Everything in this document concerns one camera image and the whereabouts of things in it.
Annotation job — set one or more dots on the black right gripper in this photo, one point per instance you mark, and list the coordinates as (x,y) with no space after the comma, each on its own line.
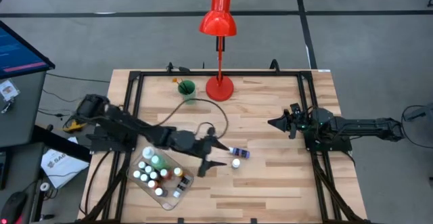
(301,122)

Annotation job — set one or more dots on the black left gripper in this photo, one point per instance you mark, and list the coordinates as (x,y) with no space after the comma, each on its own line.
(199,146)

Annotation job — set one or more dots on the pale grey paint bottle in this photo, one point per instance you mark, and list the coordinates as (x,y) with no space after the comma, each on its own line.
(235,163)

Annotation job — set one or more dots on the purple paint bottle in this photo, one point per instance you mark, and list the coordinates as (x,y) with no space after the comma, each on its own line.
(239,153)

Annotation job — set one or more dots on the yellow paint bottle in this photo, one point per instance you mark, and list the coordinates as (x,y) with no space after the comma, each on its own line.
(177,172)

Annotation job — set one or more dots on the grey paint bottle dark label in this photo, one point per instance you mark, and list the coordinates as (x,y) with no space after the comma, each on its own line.
(182,186)

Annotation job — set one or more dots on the red paint bottle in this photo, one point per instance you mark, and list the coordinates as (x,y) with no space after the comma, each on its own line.
(164,173)

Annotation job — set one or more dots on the large green paint bottle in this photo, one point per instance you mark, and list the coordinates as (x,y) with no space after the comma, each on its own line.
(159,162)

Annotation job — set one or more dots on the blue paint bottle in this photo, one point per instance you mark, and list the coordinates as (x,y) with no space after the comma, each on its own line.
(154,175)

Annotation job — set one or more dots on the brown paint bottle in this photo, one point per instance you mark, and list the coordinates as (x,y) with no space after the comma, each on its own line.
(158,191)

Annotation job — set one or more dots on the black paint bottle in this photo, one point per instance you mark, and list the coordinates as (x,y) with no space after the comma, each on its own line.
(149,169)

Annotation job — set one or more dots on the orange paint bottle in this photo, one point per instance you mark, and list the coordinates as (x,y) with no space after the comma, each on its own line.
(152,184)

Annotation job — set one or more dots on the paintbrush with silver ferrule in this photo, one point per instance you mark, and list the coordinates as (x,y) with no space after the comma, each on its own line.
(185,89)

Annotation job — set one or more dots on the small white paint bottle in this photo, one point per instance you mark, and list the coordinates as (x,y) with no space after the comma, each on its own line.
(142,164)

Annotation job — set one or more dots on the thin paintbrush with gold ferrule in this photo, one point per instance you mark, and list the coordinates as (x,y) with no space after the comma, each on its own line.
(184,87)

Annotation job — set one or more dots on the dark green paint bottle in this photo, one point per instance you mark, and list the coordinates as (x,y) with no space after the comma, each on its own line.
(144,177)

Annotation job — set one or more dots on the small bright green paint bottle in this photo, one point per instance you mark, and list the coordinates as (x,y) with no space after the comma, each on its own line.
(136,174)

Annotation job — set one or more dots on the wide orange bristle paintbrush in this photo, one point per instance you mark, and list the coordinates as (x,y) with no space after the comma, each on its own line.
(174,80)

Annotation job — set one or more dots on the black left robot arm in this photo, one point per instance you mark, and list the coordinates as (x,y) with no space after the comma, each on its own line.
(135,127)

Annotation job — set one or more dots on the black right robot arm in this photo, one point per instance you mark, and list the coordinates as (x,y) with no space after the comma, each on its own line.
(365,127)

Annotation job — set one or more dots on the green plastic cup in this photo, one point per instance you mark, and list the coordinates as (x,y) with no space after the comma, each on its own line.
(187,93)

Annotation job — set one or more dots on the clear plastic bin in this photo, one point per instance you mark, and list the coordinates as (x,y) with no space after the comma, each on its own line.
(165,201)

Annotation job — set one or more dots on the red desk lamp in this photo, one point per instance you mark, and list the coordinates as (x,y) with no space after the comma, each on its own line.
(218,21)

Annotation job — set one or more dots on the white printed paper sheet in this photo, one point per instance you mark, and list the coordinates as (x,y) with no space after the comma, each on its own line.
(62,166)

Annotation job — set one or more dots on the black desk support bar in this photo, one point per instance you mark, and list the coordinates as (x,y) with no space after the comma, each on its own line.
(61,146)

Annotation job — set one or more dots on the white tape roll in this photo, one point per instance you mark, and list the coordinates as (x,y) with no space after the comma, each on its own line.
(45,183)

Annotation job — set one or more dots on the grey desk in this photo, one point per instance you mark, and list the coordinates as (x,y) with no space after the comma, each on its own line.
(23,122)

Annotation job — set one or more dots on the black computer mouse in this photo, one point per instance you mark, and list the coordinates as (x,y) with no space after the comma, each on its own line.
(13,207)

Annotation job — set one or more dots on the ID badge card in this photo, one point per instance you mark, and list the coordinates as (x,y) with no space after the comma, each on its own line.
(8,90)

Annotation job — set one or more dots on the computer monitor blue screen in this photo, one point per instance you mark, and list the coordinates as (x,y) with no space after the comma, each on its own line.
(20,55)

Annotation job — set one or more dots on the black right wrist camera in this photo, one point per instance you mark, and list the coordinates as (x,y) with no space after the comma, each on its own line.
(293,134)

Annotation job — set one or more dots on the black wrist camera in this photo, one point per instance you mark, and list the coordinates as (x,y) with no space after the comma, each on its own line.
(293,134)
(211,131)

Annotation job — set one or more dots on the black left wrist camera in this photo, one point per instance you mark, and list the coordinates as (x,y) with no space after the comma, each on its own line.
(211,131)

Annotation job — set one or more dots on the black frame clamp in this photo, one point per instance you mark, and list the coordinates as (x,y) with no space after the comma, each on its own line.
(170,67)
(274,65)

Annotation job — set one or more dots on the black aluminium table frame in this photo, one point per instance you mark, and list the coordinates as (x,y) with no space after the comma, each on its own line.
(243,72)

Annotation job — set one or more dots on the black frame clip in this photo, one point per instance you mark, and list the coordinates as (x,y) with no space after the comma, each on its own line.
(181,221)
(253,221)

